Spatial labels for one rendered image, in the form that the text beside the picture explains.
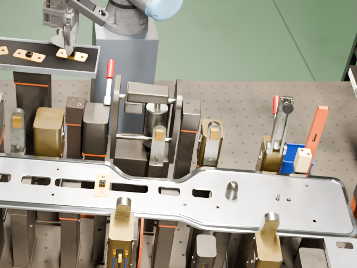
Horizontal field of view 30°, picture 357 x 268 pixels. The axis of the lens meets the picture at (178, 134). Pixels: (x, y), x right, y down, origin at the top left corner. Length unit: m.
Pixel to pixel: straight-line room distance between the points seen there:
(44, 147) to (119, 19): 0.52
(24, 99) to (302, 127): 1.09
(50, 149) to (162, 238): 0.39
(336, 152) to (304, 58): 1.90
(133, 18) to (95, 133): 0.47
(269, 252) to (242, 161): 0.78
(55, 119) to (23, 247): 0.36
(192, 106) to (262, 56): 2.43
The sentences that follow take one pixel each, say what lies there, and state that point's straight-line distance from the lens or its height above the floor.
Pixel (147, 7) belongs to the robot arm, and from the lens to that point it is 1.96.
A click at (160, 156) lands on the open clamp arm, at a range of 1.81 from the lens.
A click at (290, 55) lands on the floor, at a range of 4.30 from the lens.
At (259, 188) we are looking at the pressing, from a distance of 1.79.
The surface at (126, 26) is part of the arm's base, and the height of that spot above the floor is 1.13.
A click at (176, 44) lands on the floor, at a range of 4.19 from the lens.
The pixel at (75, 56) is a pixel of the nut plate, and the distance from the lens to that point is 1.90.
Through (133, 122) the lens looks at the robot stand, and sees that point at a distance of 2.31.
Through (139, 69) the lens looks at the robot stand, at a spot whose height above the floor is 0.99.
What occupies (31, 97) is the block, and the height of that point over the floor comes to 1.04.
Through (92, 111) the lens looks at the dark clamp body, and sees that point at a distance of 1.83.
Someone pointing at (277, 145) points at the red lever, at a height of 1.07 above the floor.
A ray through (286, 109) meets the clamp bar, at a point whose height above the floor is 1.21.
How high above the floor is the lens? 2.21
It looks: 40 degrees down
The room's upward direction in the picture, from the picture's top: 8 degrees clockwise
